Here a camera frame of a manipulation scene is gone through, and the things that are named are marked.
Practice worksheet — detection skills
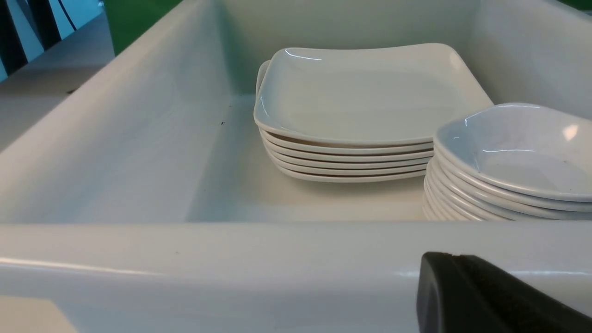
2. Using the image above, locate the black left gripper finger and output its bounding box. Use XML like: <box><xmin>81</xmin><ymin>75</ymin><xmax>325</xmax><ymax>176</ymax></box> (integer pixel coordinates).
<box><xmin>416</xmin><ymin>252</ymin><xmax>592</xmax><ymax>333</ymax></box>

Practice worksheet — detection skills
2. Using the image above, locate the stack of white bowls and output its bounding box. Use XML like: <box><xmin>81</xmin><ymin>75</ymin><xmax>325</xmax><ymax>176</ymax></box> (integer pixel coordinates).
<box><xmin>421</xmin><ymin>103</ymin><xmax>591</xmax><ymax>221</ymax></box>

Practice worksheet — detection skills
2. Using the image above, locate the stack of white square plates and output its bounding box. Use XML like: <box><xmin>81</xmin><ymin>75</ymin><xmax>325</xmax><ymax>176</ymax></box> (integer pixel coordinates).
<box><xmin>253</xmin><ymin>43</ymin><xmax>493</xmax><ymax>183</ymax></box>

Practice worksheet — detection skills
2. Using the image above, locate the large white plastic tub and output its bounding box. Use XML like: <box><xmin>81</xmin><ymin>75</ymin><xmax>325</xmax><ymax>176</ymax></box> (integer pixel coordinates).
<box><xmin>1</xmin><ymin>0</ymin><xmax>591</xmax><ymax>333</ymax></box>

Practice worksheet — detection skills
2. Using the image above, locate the green backdrop cloth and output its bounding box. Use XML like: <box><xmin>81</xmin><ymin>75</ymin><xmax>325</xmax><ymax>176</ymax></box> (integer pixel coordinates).
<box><xmin>103</xmin><ymin>0</ymin><xmax>180</xmax><ymax>56</ymax></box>

